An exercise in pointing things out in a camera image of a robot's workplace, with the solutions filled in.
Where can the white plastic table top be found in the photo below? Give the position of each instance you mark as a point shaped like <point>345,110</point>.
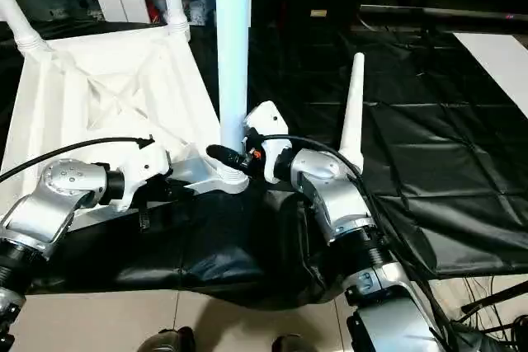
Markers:
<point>107,80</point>

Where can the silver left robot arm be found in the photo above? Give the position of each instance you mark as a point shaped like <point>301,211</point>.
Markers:
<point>49,204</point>

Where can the dark left robot foot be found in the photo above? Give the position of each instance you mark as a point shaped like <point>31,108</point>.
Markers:
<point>165,341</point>

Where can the dark robot foot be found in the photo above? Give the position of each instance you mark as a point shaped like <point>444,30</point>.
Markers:
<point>293,344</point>
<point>165,341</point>

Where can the dark right robot foot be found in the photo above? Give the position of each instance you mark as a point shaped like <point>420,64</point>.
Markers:
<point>293,344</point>

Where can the black plastic mat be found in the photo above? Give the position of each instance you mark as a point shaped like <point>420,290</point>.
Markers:
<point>445,171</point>

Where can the white board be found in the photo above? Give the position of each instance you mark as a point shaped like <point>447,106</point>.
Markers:
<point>499,68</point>

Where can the black stand base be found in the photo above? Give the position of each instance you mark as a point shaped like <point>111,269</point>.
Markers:
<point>495,294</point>

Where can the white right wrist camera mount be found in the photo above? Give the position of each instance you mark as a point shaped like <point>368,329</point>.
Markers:
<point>266,121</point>

